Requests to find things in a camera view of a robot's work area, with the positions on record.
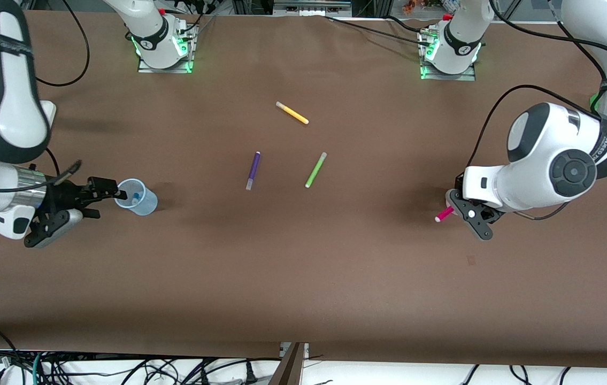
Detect translucent blue plastic cup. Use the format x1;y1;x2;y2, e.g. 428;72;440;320
114;178;158;217

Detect green marker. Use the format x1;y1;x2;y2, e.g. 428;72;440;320
304;152;328;189

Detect purple marker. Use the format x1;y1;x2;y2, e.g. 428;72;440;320
245;151;261;191

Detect brown table cover sheet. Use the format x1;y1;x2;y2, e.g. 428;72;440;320
0;12;607;369

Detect yellow marker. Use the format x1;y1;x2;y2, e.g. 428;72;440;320
275;101;310;125

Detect dark wooden beam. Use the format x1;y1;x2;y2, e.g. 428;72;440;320
268;342;306;385

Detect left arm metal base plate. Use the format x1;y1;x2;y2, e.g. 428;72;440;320
418;27;478;82

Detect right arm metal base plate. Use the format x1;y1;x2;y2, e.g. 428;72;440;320
136;24;197;74

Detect short black table cable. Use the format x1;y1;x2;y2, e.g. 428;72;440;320
386;15;443;32

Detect long black table cable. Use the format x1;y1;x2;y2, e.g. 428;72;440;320
325;15;435;48

